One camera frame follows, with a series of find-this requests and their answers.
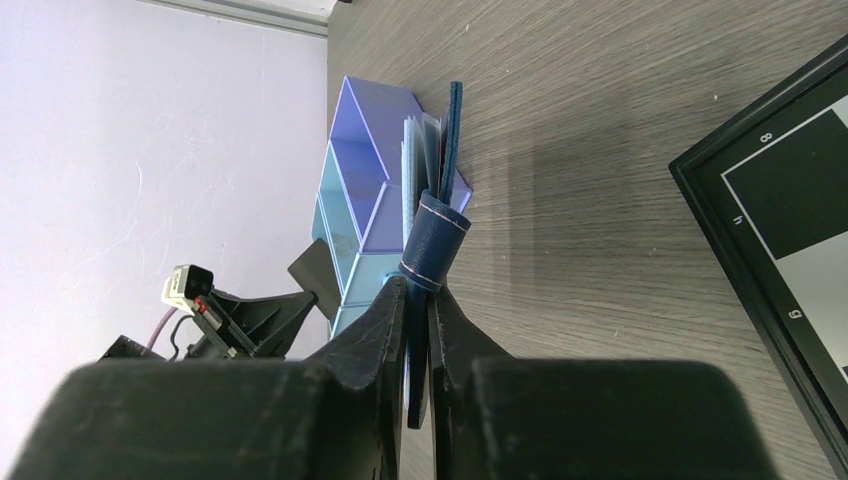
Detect blue card holder wallet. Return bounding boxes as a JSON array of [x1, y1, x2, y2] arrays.
[[399, 81, 471, 429]]

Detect black and white checkerboard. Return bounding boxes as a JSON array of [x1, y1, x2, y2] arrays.
[[669, 39, 847, 478]]

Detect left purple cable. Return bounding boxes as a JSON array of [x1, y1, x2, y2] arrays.
[[144, 305, 180, 352]]

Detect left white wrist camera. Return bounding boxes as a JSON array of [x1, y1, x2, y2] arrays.
[[160, 264, 214, 312]]

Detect black credit card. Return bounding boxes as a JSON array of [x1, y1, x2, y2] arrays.
[[288, 238, 341, 323]]

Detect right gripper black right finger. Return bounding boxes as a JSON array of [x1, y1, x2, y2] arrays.
[[427, 290, 777, 479]]

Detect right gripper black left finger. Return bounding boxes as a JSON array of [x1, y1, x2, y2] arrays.
[[11, 276, 407, 479]]

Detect blue three-compartment organizer tray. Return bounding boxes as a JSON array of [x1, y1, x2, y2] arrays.
[[312, 76, 472, 336]]

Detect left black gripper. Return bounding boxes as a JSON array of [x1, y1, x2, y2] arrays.
[[99, 288, 319, 363]]

